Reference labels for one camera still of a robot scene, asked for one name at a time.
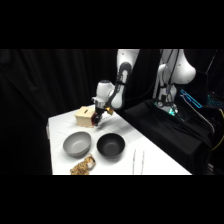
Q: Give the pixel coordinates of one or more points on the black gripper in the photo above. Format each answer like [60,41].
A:
[100,109]

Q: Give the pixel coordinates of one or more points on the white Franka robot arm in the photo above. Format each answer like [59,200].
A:
[106,88]

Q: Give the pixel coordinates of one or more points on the light wooden drawer box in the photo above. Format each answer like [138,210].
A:
[84,117]

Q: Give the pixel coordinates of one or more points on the black bowl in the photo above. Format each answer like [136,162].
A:
[110,145]

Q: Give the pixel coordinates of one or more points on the grey bowl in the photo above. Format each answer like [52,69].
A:
[77,143]

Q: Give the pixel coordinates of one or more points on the leopard print plush toy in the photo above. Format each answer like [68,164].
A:
[82,166]

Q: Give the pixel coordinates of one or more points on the metal tongs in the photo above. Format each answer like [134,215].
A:
[138,162]

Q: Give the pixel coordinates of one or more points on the black curtain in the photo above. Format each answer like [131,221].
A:
[40,86]

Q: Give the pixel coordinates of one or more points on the round black base knob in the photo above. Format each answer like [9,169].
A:
[160,103]

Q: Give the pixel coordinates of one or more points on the black cloth covered stand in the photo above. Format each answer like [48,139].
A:
[166,133]

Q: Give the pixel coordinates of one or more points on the small green light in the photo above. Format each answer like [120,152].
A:
[172,111]

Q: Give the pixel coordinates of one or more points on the blue lit screen edge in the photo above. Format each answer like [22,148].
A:
[191,98]

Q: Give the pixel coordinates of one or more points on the teal lit keyboard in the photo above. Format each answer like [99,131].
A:
[215,100]

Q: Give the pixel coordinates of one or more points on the yellow wrist mount piece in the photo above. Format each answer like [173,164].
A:
[110,111]

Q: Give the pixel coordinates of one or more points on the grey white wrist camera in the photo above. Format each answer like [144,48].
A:
[95,99]

